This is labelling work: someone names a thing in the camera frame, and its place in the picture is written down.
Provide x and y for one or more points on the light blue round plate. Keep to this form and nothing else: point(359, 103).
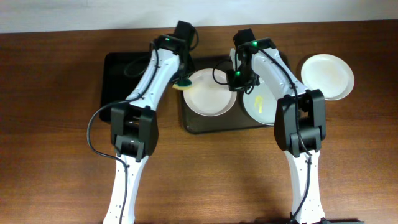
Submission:
point(260, 104)

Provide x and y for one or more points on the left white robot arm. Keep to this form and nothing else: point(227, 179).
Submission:
point(134, 129)

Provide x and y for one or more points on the green and yellow sponge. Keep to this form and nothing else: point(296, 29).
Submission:
point(182, 84)

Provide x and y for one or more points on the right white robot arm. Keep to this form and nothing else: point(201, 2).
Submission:
point(299, 126)

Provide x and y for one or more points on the black rectangular tray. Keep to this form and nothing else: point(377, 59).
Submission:
point(122, 72)

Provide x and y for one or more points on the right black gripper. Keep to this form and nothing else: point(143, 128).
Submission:
point(236, 86)

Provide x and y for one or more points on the dark brown serving tray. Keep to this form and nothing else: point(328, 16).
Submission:
point(234, 119)

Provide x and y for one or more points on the white round plate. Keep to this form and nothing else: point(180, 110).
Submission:
point(329, 74)

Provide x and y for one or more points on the pink round plate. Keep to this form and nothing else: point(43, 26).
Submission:
point(206, 97)

